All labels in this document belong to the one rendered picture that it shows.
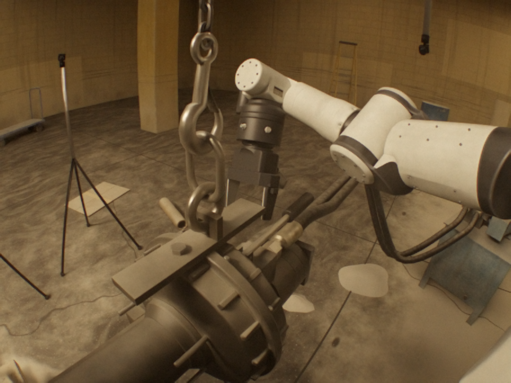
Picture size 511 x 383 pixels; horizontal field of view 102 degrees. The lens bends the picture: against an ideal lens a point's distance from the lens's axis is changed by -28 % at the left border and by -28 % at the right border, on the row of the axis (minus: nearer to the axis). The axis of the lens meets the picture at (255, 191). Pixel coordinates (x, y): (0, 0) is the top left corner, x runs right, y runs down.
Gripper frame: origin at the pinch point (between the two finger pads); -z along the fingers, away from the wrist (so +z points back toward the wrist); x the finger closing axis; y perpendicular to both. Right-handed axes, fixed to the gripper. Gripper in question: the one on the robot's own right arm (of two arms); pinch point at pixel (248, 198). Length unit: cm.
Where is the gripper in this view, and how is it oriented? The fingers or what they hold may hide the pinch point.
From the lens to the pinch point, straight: 56.5
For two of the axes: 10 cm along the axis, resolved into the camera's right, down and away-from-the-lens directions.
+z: 1.7, -9.8, -0.9
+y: -7.0, -0.5, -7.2
